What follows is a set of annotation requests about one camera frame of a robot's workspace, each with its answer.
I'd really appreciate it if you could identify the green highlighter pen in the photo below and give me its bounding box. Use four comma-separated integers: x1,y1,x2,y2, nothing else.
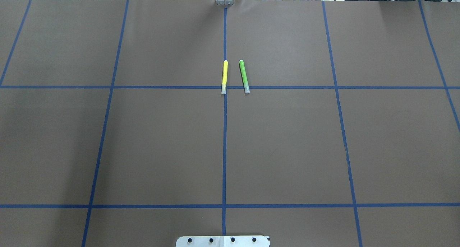
239,60,250,94

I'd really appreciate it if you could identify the yellow highlighter pen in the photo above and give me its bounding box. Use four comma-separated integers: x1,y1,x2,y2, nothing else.
221,60,228,95

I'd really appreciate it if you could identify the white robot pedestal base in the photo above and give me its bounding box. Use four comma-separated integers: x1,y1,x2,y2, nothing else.
175,235,271,247

